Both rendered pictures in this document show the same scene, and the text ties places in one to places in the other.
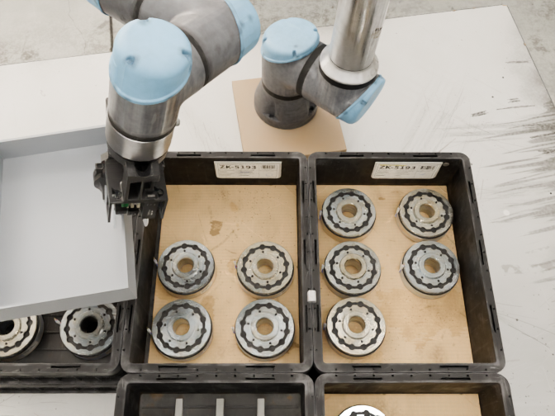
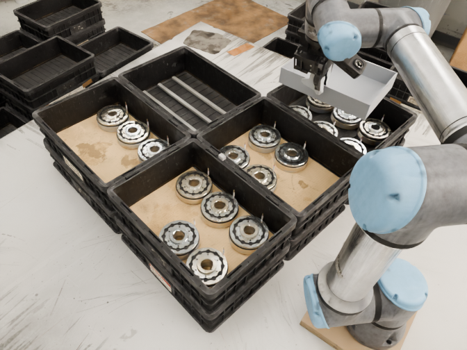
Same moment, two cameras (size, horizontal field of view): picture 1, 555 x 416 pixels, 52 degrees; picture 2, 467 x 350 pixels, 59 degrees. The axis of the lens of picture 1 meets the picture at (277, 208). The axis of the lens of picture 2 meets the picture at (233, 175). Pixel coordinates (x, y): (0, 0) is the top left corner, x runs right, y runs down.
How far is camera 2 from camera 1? 105 cm
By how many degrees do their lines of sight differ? 63
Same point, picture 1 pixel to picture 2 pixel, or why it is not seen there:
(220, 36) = (324, 12)
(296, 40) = (395, 276)
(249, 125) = not seen: hidden behind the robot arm
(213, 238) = (297, 180)
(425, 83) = not seen: outside the picture
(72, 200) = (345, 90)
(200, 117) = not seen: hidden behind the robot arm
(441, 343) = (146, 214)
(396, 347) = (167, 198)
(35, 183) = (366, 87)
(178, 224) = (319, 173)
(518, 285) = (118, 326)
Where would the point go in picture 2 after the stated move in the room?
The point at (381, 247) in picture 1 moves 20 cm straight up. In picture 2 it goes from (215, 237) to (216, 188)
